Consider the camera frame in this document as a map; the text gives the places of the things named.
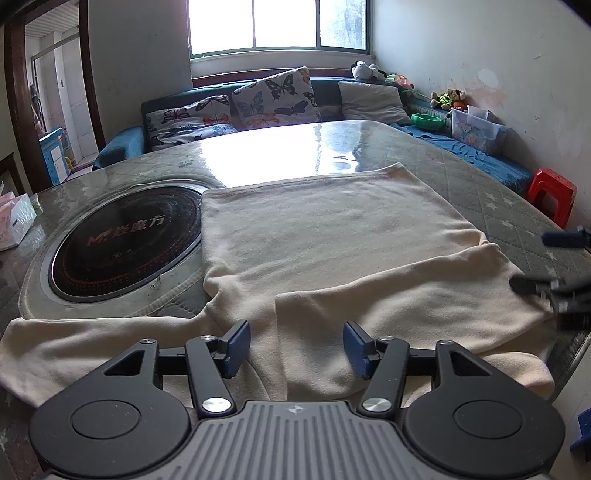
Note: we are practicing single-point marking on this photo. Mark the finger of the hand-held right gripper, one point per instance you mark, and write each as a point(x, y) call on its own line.
point(526, 284)
point(556, 239)

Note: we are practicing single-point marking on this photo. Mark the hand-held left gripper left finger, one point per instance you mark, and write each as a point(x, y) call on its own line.
point(238, 347)

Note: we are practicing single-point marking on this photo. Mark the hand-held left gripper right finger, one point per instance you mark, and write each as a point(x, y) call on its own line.
point(355, 347)

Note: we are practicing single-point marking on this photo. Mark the cream fleece blanket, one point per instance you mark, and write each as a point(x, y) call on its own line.
point(323, 230)

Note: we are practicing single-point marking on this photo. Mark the red plastic stool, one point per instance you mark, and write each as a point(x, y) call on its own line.
point(551, 194)

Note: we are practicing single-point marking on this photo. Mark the blue bed sheet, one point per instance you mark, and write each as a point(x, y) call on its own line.
point(480, 159)

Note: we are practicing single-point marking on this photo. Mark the blue plastic object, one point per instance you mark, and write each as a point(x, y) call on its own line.
point(582, 431)

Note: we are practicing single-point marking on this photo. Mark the clear plastic storage box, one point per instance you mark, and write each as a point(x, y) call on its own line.
point(475, 130)

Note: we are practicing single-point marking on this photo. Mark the round black induction cooktop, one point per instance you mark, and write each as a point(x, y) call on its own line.
point(115, 244)

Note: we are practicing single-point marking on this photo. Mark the green plastic bowl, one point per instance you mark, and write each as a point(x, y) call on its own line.
point(426, 122)

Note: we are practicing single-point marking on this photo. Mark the brown plush toy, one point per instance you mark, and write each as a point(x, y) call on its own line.
point(448, 98)

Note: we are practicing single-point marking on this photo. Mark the colourful toy pile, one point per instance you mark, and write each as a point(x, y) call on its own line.
point(400, 81)

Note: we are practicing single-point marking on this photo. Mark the grey pillow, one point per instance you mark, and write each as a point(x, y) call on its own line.
point(371, 102)

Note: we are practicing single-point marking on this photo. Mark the butterfly print pillow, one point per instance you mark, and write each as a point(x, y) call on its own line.
point(277, 99)
point(184, 121)

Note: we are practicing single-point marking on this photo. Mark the blue sofa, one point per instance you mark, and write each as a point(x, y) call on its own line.
point(124, 141)

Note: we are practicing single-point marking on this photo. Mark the panda plush toy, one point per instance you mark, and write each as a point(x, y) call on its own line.
point(367, 71)

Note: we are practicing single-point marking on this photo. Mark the white pink tissue pack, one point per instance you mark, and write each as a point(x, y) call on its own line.
point(16, 221)

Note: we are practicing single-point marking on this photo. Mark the blue white small cabinet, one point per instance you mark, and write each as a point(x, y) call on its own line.
point(51, 154)

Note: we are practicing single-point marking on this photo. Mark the brown wooden door frame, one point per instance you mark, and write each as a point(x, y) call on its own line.
point(18, 92)

